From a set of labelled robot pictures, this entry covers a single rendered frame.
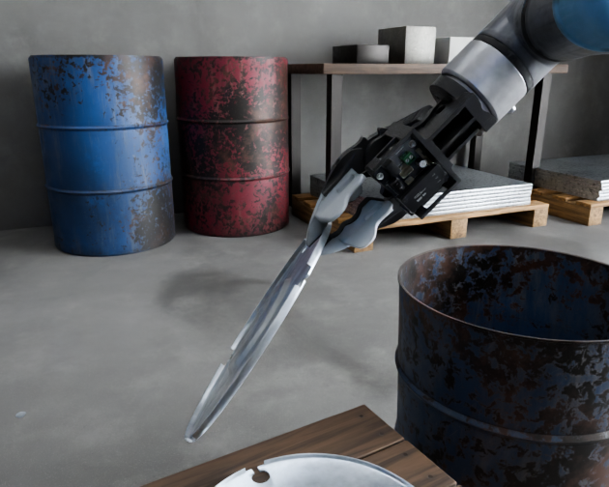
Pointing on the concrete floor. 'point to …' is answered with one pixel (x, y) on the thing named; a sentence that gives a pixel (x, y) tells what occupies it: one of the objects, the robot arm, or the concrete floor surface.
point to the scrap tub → (515, 365)
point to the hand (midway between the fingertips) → (319, 239)
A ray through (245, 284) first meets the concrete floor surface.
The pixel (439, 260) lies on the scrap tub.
